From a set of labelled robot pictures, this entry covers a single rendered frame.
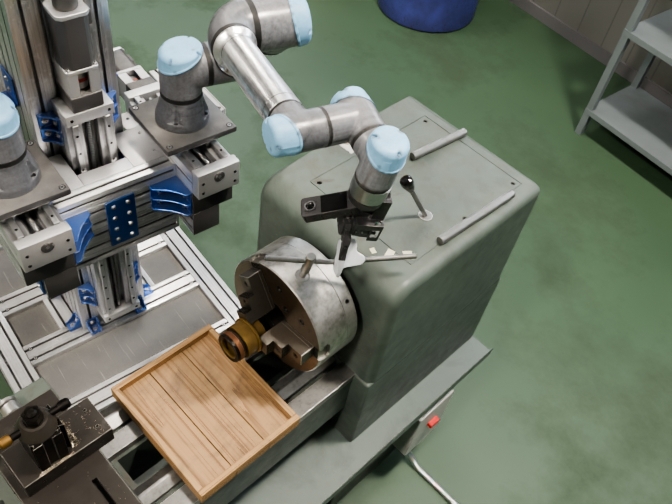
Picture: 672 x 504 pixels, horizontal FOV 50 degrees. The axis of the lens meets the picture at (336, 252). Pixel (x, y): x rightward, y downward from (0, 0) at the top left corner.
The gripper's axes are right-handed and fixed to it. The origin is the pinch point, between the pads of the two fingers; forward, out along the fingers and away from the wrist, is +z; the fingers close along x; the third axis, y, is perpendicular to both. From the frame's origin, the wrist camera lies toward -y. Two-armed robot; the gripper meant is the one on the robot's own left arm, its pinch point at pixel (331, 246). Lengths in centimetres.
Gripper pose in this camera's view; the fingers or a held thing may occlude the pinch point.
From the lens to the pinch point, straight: 153.0
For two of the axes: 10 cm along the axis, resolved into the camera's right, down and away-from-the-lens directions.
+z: -2.5, 5.3, 8.1
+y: 9.7, 0.7, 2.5
